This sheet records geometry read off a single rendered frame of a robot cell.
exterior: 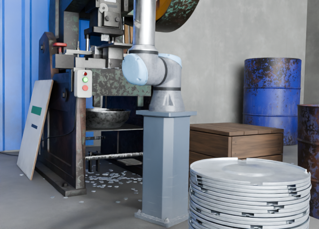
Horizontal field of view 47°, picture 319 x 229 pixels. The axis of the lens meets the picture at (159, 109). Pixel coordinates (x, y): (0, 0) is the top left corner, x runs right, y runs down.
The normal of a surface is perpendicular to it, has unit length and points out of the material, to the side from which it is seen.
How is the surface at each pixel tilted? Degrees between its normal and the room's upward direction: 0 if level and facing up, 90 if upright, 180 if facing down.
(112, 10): 90
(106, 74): 90
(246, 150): 90
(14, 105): 90
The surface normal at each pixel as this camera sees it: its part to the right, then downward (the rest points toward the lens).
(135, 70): -0.70, 0.15
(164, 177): 0.07, 0.05
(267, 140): 0.54, 0.05
